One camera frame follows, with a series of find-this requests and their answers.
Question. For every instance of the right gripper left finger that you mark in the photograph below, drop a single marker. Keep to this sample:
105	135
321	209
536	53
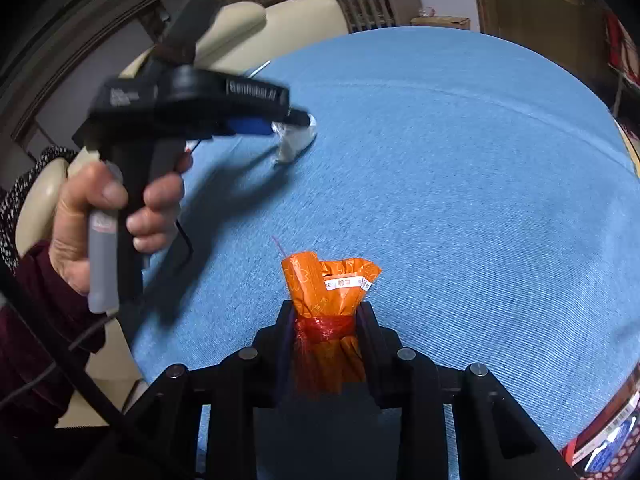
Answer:
200	424

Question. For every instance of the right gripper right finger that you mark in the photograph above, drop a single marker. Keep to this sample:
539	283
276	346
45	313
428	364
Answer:
495	437

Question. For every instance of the white tissue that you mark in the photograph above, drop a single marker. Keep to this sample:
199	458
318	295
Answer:
293	140

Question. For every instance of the orange wrapper bag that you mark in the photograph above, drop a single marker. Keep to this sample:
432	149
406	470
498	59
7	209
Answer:
326	296

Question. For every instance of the person's left hand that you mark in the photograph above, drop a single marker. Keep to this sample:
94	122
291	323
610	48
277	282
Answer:
110	224

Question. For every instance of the red mesh basket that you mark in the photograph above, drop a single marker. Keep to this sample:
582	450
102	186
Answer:
609	447

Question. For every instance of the white plastic rod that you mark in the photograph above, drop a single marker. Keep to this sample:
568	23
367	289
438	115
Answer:
258	69

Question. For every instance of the cream leather sofa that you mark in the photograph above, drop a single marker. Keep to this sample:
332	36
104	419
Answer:
54	272

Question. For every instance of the black white floral garment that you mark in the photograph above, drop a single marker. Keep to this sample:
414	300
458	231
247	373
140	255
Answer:
12	202

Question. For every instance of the blue tablecloth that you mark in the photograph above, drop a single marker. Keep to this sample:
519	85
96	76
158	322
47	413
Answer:
491	187

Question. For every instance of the brown cardboard box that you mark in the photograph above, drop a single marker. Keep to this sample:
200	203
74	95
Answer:
454	22

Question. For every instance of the wooden double door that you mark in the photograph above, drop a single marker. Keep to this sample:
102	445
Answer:
570	33

